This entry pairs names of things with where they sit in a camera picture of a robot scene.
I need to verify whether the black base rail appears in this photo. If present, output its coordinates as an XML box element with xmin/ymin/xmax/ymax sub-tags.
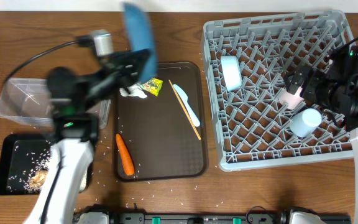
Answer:
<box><xmin>73</xmin><ymin>212</ymin><xmax>352</xmax><ymax>224</ymax></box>

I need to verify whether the black plastic tray bin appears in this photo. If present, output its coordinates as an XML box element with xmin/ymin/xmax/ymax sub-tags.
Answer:
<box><xmin>0</xmin><ymin>133</ymin><xmax>93</xmax><ymax>196</ymax></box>

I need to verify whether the pink cup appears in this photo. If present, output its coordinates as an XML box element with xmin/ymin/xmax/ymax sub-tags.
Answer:
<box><xmin>279</xmin><ymin>88</ymin><xmax>304</xmax><ymax>110</ymax></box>

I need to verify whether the light blue cup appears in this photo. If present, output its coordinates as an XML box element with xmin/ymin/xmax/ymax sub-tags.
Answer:
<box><xmin>290</xmin><ymin>108</ymin><xmax>322</xmax><ymax>138</ymax></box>

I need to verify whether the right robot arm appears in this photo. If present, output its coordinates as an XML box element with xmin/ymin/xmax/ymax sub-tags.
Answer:
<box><xmin>284</xmin><ymin>44</ymin><xmax>358</xmax><ymax>223</ymax></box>

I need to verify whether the white napkin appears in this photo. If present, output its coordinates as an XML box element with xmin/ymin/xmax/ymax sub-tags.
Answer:
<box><xmin>119</xmin><ymin>84</ymin><xmax>147</xmax><ymax>99</ymax></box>

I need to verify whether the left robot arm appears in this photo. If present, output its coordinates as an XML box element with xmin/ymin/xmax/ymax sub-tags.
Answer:
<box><xmin>25</xmin><ymin>49</ymin><xmax>152</xmax><ymax>223</ymax></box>

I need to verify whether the wooden chopstick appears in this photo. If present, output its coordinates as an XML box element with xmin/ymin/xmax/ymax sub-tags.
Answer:
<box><xmin>168</xmin><ymin>79</ymin><xmax>201</xmax><ymax>141</ymax></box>

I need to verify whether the grey plastic dishwasher rack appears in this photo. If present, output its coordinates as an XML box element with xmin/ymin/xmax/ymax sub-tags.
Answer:
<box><xmin>201</xmin><ymin>10</ymin><xmax>353</xmax><ymax>172</ymax></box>

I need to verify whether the orange carrot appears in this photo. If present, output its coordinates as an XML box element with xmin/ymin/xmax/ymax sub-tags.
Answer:
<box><xmin>115</xmin><ymin>134</ymin><xmax>135</xmax><ymax>176</ymax></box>

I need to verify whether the white rice pile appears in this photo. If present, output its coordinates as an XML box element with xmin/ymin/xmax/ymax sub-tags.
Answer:
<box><xmin>6</xmin><ymin>144</ymin><xmax>88</xmax><ymax>192</ymax></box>

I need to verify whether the yellow green snack packet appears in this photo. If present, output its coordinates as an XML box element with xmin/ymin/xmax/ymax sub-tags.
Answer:
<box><xmin>141</xmin><ymin>78</ymin><xmax>163</xmax><ymax>96</ymax></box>

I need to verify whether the brown serving tray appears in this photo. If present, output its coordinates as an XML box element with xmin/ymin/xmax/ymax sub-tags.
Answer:
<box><xmin>113</xmin><ymin>62</ymin><xmax>208</xmax><ymax>182</ymax></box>

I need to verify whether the light blue bowl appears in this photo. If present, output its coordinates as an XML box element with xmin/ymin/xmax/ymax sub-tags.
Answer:
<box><xmin>221</xmin><ymin>56</ymin><xmax>242</xmax><ymax>91</ymax></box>

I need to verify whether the light blue plastic knife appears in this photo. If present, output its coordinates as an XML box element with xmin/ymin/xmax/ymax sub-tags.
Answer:
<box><xmin>173</xmin><ymin>84</ymin><xmax>200</xmax><ymax>127</ymax></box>

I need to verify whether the brown pastry piece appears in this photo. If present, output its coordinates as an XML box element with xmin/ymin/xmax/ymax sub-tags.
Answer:
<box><xmin>29</xmin><ymin>170</ymin><xmax>48</xmax><ymax>189</ymax></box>

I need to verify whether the dark blue plate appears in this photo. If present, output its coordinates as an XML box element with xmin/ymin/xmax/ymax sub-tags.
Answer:
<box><xmin>123</xmin><ymin>2</ymin><xmax>158</xmax><ymax>83</ymax></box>

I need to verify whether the clear plastic bin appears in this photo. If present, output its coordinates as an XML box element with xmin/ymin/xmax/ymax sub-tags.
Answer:
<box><xmin>0</xmin><ymin>77</ymin><xmax>111</xmax><ymax>129</ymax></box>

